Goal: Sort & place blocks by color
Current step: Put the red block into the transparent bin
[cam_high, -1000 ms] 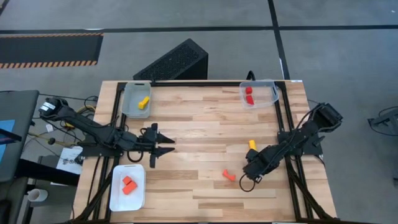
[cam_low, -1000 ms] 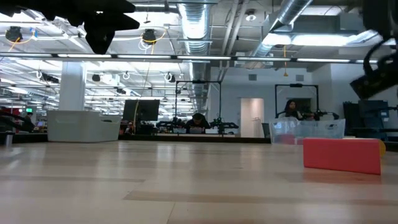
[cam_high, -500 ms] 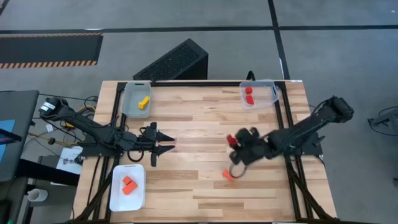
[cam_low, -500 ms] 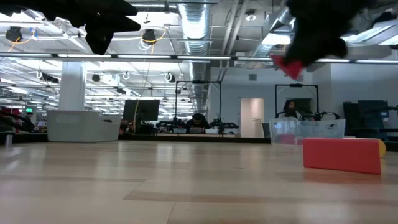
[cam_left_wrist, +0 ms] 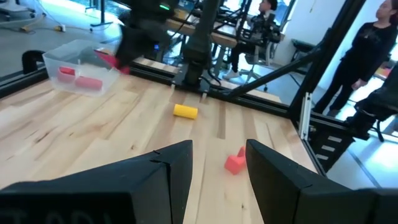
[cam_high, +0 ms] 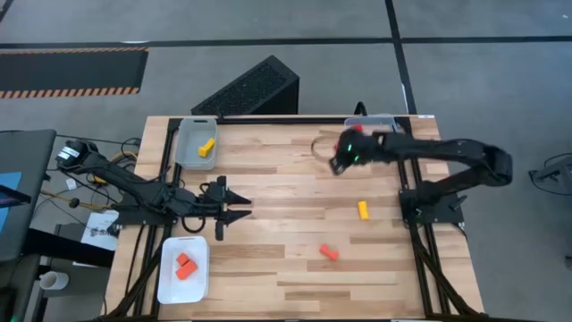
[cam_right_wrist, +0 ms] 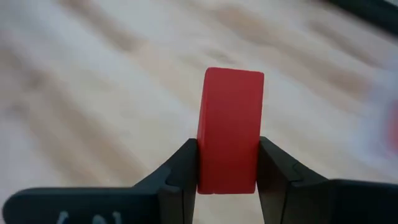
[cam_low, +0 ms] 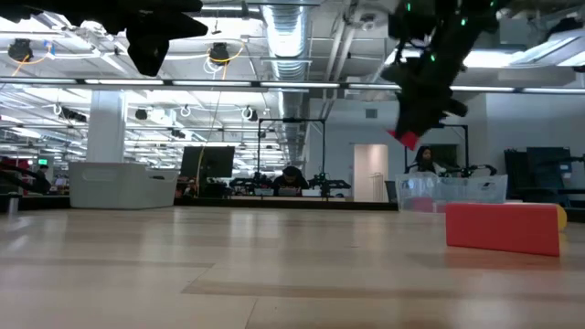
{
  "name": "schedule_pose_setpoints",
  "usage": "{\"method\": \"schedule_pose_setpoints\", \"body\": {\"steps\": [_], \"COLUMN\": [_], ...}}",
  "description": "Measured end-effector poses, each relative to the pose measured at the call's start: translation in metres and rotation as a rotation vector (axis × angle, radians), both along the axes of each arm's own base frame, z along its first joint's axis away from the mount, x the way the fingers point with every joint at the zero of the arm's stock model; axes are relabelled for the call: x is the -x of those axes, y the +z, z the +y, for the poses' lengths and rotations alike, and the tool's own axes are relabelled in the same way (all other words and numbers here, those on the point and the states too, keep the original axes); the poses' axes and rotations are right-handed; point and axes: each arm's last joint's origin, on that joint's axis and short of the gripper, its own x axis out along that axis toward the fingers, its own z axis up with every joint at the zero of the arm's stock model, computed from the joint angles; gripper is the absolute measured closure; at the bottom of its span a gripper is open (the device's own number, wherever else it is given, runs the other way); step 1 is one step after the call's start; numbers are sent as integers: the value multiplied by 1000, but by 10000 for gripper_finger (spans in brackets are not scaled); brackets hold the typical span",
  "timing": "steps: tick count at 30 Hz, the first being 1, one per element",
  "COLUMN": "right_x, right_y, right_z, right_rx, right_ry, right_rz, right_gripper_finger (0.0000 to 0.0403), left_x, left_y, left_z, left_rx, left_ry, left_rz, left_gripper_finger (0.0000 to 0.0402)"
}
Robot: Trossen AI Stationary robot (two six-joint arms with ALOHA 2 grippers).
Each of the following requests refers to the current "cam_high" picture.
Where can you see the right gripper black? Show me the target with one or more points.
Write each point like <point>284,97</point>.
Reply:
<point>362,147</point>

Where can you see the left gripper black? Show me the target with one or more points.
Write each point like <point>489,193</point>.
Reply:
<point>221,205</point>

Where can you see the yellow rounded block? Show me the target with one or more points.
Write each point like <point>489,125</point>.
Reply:
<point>363,210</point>

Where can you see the yellow rectangular block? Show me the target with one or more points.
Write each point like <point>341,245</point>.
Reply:
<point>210,144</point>

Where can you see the orange rectangular block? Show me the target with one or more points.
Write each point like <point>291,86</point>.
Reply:
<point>187,269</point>

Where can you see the orange arch block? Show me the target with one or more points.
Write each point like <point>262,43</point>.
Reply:
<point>328,253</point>

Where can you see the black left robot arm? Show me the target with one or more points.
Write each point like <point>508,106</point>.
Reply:
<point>120,179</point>

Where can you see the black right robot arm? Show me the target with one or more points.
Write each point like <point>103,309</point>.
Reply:
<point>447,149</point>

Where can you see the small red block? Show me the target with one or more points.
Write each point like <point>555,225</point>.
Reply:
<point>356,128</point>

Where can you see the clear plastic bin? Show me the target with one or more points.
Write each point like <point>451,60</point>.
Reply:
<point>375,123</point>

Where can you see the grey plastic bin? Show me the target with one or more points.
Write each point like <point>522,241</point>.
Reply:
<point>190,156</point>

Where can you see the white plastic bin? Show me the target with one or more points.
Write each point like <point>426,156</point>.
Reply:
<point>183,290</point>

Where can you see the black perforated box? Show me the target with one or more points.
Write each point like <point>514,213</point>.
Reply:
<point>250,87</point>

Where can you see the black lever knob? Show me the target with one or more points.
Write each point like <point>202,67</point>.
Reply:
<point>458,202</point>

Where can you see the white printed paper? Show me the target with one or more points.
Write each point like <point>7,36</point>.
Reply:
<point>100,234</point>

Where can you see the white cup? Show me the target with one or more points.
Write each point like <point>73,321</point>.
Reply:
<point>53,281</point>

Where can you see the dark grey desk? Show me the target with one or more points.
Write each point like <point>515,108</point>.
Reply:
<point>31,152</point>

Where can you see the black hazard-striped floor mat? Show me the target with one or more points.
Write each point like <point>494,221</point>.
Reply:
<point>67,71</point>

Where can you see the blue sheet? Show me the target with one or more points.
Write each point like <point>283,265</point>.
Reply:
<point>9,181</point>

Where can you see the small black mount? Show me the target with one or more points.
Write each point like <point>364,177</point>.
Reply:
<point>360,108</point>

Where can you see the black aluminium frame rail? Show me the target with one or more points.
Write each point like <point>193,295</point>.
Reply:
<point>170,134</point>
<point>268,120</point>
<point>401,179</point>

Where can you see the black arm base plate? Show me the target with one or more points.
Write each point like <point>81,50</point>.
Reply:
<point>447,217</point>
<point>134,219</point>

